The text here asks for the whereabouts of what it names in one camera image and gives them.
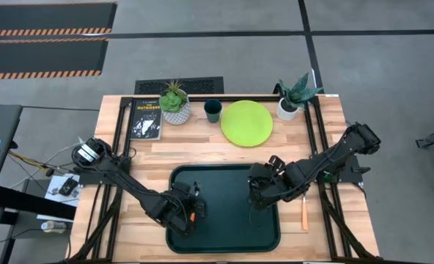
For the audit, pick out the white label sticker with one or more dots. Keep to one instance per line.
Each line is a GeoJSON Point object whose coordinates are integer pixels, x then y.
{"type": "Point", "coordinates": [332, 95]}

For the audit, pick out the dark green plastic tray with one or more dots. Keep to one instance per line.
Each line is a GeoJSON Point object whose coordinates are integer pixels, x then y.
{"type": "Point", "coordinates": [231, 220]}

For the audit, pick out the black paperback book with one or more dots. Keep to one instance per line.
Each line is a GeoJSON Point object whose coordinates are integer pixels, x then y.
{"type": "Point", "coordinates": [146, 121]}

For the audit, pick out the black floor vent grille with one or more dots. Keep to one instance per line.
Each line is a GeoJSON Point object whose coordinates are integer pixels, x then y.
{"type": "Point", "coordinates": [202, 86]}

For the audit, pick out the white paper sheet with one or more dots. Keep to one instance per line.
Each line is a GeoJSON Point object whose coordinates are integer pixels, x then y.
{"type": "Point", "coordinates": [52, 194]}

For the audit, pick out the clear plastic bottle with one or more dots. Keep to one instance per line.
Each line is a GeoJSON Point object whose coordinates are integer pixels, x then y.
{"type": "Point", "coordinates": [54, 226]}

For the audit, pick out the small black controller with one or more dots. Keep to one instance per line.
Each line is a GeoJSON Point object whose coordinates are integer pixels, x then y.
{"type": "Point", "coordinates": [68, 186]}

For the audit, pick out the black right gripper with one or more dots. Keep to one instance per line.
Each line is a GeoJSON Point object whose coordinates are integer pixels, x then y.
{"type": "Point", "coordinates": [279, 179]}

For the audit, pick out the dark green plastic cup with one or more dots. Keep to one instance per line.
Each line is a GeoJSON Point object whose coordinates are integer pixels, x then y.
{"type": "Point", "coordinates": [213, 110]}

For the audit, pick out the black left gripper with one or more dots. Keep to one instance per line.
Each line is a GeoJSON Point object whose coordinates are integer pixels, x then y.
{"type": "Point", "coordinates": [180, 209]}

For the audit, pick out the black hazard-striped floor mat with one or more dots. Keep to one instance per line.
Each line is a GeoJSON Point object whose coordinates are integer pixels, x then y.
{"type": "Point", "coordinates": [48, 16]}
{"type": "Point", "coordinates": [41, 55]}

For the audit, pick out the black desk crossbar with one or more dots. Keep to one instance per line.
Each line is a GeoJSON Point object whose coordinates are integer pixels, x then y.
{"type": "Point", "coordinates": [30, 201]}

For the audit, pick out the grey side desk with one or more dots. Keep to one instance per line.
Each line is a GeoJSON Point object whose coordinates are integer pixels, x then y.
{"type": "Point", "coordinates": [0, 124]}

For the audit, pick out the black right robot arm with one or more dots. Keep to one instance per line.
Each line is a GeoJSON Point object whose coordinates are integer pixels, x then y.
{"type": "Point", "coordinates": [330, 157]}

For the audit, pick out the succulent in patterned white pot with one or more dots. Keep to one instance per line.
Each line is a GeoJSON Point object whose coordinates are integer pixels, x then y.
{"type": "Point", "coordinates": [174, 106]}

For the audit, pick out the spiky plant in white pot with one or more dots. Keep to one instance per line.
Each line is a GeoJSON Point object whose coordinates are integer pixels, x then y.
{"type": "Point", "coordinates": [294, 99]}

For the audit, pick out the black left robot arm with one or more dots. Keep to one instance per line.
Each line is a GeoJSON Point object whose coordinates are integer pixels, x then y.
{"type": "Point", "coordinates": [129, 183]}

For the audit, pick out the lime green round plate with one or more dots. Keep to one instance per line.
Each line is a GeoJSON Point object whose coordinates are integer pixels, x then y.
{"type": "Point", "coordinates": [246, 122]}

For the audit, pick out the black aluminium table frame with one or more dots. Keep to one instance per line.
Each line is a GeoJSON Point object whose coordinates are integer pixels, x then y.
{"type": "Point", "coordinates": [126, 101]}

